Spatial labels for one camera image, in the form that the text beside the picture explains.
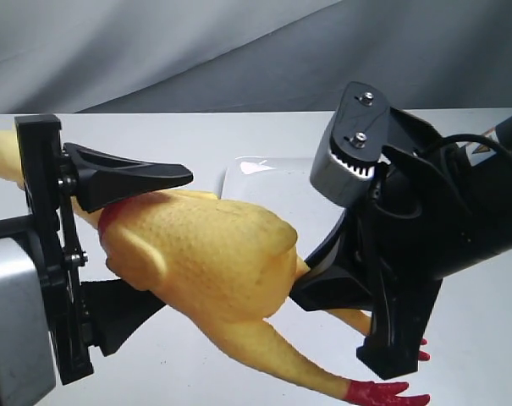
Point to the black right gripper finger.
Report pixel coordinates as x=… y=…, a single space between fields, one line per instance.
x=338 y=248
x=330 y=291

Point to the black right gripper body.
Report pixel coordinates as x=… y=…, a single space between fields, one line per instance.
x=421 y=220

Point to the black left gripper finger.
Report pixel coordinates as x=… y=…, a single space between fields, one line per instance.
x=116 y=311
x=103 y=179

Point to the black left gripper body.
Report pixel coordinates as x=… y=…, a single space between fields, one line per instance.
x=50 y=181

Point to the yellow rubber chicken toy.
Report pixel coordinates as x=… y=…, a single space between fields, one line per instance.
x=228 y=266

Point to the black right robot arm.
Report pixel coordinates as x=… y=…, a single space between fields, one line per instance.
x=496 y=177

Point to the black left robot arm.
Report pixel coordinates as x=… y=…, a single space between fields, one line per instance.
x=10 y=224

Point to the white backdrop cloth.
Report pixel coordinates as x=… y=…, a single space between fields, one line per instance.
x=251 y=56

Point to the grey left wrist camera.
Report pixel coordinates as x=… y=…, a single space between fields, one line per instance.
x=26 y=367

